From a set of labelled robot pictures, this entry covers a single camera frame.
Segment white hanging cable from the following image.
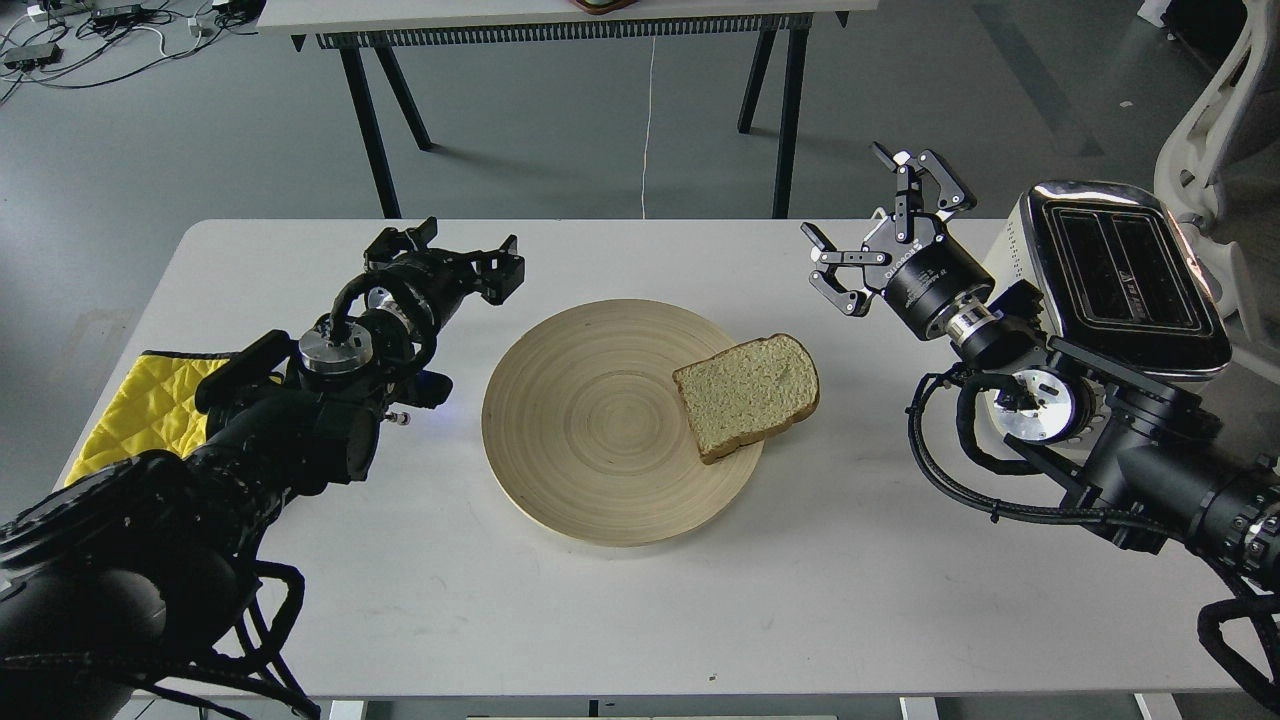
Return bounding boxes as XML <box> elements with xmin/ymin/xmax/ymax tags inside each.
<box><xmin>640</xmin><ymin>36</ymin><xmax>658</xmax><ymax>220</ymax></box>

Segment yellow quilted cloth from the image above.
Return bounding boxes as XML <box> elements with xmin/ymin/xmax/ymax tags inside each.
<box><xmin>61</xmin><ymin>351</ymin><xmax>236</xmax><ymax>488</ymax></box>

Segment white office chair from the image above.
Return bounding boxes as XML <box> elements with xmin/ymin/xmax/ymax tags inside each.
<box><xmin>1155</xmin><ymin>1</ymin><xmax>1277</xmax><ymax>341</ymax></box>

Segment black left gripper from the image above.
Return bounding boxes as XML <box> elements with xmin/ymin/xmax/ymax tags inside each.
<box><xmin>364</xmin><ymin>217</ymin><xmax>525</xmax><ymax>327</ymax></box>

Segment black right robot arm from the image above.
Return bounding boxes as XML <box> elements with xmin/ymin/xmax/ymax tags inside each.
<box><xmin>801</xmin><ymin>143</ymin><xmax>1279</xmax><ymax>712</ymax></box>

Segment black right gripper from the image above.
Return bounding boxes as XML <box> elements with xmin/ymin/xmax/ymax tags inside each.
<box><xmin>801</xmin><ymin>141</ymin><xmax>997</xmax><ymax>341</ymax></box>

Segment white background table black legs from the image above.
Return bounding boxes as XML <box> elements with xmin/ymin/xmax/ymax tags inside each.
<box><xmin>256</xmin><ymin>1</ymin><xmax>877</xmax><ymax>219</ymax></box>

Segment round wooden plate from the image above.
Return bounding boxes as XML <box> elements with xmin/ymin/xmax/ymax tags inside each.
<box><xmin>483</xmin><ymin>299</ymin><xmax>763</xmax><ymax>547</ymax></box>

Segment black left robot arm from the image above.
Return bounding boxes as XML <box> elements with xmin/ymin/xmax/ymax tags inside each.
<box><xmin>1</xmin><ymin>218</ymin><xmax>525</xmax><ymax>719</ymax></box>

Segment floor cables and power strips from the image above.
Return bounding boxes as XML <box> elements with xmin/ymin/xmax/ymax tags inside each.
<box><xmin>0</xmin><ymin>0</ymin><xmax>268</xmax><ymax>101</ymax></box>

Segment slice of white bread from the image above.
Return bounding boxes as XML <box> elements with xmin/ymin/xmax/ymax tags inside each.
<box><xmin>672</xmin><ymin>333</ymin><xmax>820</xmax><ymax>465</ymax></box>

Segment white chrome toaster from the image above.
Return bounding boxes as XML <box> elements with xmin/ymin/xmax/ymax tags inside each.
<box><xmin>980</xmin><ymin>181</ymin><xmax>1233</xmax><ymax>462</ymax></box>

